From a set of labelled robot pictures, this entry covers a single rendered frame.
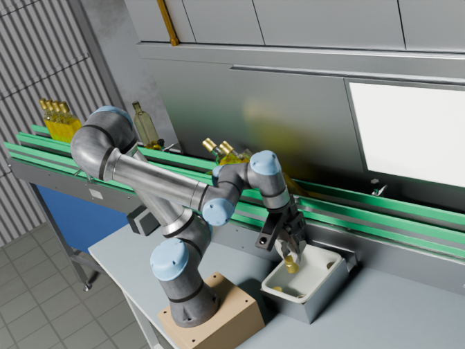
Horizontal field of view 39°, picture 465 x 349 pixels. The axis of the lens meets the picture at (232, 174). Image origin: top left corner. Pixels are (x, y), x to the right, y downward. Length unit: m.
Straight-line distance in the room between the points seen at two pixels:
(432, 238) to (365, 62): 0.53
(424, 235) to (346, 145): 0.39
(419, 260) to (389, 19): 0.68
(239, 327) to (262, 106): 0.75
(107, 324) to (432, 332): 2.03
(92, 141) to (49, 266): 2.47
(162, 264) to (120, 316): 1.68
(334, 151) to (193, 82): 0.64
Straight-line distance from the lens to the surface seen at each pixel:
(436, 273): 1.97
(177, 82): 2.55
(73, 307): 3.77
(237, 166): 1.80
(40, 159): 3.21
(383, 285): 2.05
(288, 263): 1.93
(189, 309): 1.94
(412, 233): 1.94
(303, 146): 2.22
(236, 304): 1.97
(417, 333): 1.90
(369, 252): 2.06
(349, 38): 1.93
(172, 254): 1.88
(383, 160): 2.06
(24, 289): 4.12
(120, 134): 1.86
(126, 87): 4.66
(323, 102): 2.06
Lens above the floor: 2.13
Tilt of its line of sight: 30 degrees down
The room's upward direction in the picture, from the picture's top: 19 degrees counter-clockwise
